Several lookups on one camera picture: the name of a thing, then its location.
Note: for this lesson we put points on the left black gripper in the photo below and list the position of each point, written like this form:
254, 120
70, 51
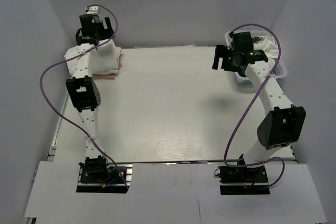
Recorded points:
107, 33

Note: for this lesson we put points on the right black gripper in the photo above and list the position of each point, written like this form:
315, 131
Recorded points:
222, 51

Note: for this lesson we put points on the white cartoon print t-shirt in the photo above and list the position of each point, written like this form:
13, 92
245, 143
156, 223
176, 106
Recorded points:
104, 51

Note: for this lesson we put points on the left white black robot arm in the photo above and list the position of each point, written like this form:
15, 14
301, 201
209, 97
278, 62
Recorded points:
82, 89

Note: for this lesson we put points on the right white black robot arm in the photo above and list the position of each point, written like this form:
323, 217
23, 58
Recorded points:
283, 120

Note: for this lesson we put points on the blue t-shirt in basket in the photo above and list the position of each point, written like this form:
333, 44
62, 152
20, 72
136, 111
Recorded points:
241, 74

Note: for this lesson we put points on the crumpled white t-shirt in basket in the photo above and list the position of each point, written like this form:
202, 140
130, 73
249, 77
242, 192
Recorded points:
267, 44

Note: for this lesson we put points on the white plastic laundry basket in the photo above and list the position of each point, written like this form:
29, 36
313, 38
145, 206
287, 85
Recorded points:
280, 71

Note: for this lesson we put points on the folded pink t-shirt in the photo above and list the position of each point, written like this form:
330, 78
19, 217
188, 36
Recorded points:
107, 75

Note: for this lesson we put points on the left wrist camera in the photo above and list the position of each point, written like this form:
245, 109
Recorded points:
93, 10

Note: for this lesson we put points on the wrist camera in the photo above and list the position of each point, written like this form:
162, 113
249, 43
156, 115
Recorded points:
243, 42
93, 10

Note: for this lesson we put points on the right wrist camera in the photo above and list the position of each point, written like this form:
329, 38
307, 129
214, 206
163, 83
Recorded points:
243, 42

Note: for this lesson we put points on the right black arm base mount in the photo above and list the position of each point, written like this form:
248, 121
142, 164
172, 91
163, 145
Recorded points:
242, 181

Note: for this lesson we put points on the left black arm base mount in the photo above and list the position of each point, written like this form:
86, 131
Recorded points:
96, 175

